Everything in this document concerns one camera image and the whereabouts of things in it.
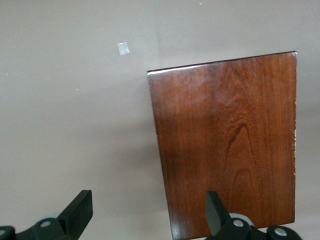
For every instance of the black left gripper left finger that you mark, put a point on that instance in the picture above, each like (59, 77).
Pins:
(80, 212)

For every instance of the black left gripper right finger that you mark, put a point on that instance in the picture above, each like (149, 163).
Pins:
(215, 215)

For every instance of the dark brown wooden cabinet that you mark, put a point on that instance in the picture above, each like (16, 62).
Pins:
(225, 125)

